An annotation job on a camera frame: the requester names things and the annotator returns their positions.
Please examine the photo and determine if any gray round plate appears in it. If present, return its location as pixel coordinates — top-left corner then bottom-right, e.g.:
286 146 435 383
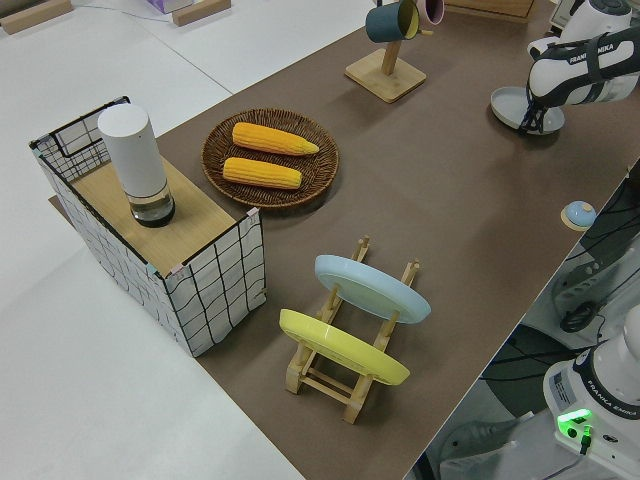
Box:
488 85 567 137

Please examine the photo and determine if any white cylinder humidifier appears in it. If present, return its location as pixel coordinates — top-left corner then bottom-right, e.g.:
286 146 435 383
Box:
96 104 178 229

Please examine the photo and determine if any blue call bell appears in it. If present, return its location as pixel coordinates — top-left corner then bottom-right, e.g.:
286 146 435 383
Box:
559 199 597 232

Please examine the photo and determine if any white box appliance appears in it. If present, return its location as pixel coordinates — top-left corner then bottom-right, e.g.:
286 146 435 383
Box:
548 0 577 27

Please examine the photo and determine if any pink mug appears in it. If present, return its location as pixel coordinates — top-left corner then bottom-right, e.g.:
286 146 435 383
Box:
417 0 447 26

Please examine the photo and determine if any brown wicker tray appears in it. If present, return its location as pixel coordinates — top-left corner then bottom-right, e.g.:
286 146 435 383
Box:
200 107 342 210

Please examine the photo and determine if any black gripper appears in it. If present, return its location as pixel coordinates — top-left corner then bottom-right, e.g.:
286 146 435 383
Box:
518 82 550 137

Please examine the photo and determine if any coiled black cable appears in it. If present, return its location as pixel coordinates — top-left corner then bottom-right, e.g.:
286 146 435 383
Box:
559 298 602 336

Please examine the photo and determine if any dark teal mug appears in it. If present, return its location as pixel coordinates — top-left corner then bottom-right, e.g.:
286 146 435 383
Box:
364 0 421 44

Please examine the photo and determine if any light blue plate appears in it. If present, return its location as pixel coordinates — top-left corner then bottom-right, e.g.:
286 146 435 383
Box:
314 253 433 328

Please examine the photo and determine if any plain wooden block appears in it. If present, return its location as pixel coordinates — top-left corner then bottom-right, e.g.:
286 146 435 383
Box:
171 0 233 27
0 0 74 36

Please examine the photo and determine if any wire basket with wooden lid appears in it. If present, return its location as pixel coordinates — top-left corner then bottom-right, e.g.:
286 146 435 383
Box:
28 94 267 359

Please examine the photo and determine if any brown table mat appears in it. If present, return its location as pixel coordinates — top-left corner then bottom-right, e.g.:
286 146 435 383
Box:
47 0 640 480

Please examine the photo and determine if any yellow plate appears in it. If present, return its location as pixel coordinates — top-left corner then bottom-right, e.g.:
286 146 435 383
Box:
278 307 412 387

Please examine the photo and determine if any yellow corn cob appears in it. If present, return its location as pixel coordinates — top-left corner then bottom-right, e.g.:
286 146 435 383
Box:
221 156 304 192
230 121 322 158

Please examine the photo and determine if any wooden dish rack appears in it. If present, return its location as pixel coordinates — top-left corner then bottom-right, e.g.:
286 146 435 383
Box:
284 234 422 425

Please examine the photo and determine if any purple box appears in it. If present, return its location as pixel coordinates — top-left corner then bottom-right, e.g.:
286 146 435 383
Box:
143 0 202 15

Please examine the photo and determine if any wooden mug tree stand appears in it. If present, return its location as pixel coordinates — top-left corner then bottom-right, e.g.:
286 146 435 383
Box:
343 27 434 105

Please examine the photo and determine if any light wooden shelf board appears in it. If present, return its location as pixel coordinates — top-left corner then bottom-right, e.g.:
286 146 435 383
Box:
71 159 237 277

